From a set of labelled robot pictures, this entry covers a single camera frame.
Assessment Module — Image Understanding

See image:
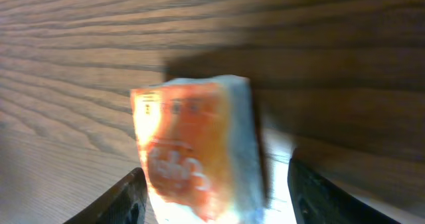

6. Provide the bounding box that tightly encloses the orange tissue pack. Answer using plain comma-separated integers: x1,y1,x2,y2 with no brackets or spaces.
130,75,264,224

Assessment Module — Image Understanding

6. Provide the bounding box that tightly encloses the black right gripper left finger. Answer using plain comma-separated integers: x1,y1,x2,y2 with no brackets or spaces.
64,168,147,224

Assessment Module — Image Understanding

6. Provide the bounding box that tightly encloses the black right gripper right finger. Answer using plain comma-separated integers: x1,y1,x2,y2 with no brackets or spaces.
288,158,399,224

